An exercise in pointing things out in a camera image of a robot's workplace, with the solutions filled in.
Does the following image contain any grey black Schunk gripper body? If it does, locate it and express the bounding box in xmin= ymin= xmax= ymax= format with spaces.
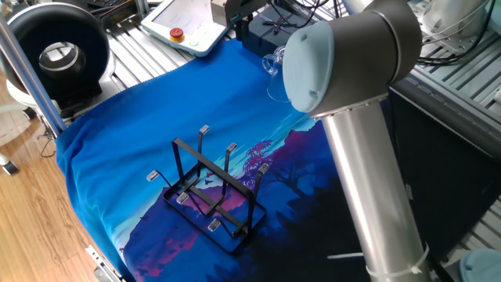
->
xmin=210 ymin=0 xmax=271 ymax=27

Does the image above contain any clear glass cup with handle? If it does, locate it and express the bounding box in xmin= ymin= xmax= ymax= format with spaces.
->
xmin=261 ymin=45 xmax=294 ymax=103

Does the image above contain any black metal cup rack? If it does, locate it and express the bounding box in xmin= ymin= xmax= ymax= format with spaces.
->
xmin=146 ymin=124 xmax=270 ymax=255

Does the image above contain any dark blue ribboned gift box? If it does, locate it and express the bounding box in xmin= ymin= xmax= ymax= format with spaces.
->
xmin=241 ymin=3 xmax=314 ymax=56

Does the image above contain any white teach pendant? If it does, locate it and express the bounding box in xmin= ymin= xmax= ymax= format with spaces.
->
xmin=140 ymin=0 xmax=232 ymax=58

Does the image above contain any blue landscape printed cloth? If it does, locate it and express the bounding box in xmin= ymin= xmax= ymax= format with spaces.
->
xmin=56 ymin=38 xmax=501 ymax=282

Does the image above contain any black round fan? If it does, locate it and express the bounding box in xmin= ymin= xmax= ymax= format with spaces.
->
xmin=0 ymin=2 xmax=115 ymax=118

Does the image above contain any white rounded device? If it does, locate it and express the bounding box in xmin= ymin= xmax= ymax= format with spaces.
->
xmin=421 ymin=0 xmax=490 ymax=40

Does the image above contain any chair caster wheel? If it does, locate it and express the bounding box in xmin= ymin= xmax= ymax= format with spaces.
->
xmin=0 ymin=152 xmax=20 ymax=176

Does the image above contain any bluish aluminium post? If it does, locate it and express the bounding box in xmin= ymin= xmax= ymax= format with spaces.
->
xmin=0 ymin=15 xmax=67 ymax=138

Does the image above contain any metal table bracket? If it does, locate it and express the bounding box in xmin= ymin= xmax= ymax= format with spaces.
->
xmin=85 ymin=244 xmax=124 ymax=282

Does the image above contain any white cable tie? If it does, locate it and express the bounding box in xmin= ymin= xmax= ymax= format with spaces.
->
xmin=326 ymin=242 xmax=431 ymax=280

